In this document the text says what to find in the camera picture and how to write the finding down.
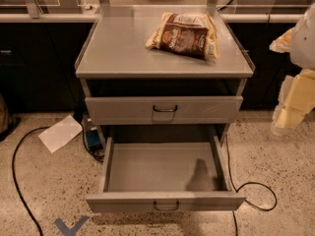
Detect brown yellow chip bag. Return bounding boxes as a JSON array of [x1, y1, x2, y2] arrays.
[[146, 12, 220, 60]]

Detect white paper sheet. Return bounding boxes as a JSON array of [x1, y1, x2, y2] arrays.
[[38, 115, 83, 153]]

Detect black cable left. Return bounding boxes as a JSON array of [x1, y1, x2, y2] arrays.
[[11, 126, 50, 236]]

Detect grey drawer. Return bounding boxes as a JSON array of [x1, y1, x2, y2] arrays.
[[86, 137, 245, 212], [86, 96, 243, 125]]

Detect grey metal drawer cabinet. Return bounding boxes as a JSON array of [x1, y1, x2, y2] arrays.
[[74, 4, 256, 146]]

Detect grey top drawer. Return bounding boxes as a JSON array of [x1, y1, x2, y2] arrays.
[[86, 96, 243, 125]]

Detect blue tape floor marker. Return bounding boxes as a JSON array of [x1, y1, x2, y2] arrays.
[[53, 215, 91, 236]]

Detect brown bag at left edge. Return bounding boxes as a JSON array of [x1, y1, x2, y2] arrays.
[[0, 93, 14, 138]]

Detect blue box on floor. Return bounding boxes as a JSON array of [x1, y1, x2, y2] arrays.
[[86, 130, 102, 150]]

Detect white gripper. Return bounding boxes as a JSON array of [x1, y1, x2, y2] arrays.
[[269, 28, 315, 136]]

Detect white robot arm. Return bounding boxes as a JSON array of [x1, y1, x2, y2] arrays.
[[270, 3, 315, 136]]

